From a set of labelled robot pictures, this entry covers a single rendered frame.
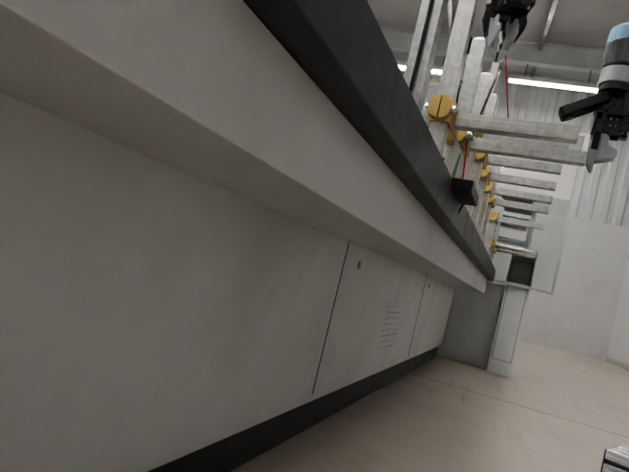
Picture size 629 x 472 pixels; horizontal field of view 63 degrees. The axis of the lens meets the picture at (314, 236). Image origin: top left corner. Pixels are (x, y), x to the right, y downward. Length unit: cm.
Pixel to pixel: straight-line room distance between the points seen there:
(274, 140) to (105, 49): 20
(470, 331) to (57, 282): 360
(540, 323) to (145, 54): 1020
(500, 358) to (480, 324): 29
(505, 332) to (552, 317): 659
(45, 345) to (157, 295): 17
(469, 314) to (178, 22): 375
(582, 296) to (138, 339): 1005
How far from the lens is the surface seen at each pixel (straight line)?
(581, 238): 1059
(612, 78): 145
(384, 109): 62
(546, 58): 1007
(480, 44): 147
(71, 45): 30
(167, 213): 68
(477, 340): 400
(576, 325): 1051
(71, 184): 57
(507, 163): 192
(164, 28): 35
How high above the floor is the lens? 45
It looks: 3 degrees up
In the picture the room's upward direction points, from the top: 14 degrees clockwise
